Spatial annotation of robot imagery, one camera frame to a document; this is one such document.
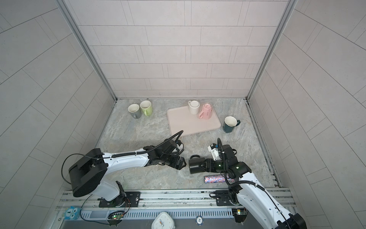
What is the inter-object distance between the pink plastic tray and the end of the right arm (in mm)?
303

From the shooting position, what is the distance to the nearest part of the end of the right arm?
2.03 ft

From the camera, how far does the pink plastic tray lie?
3.31 ft
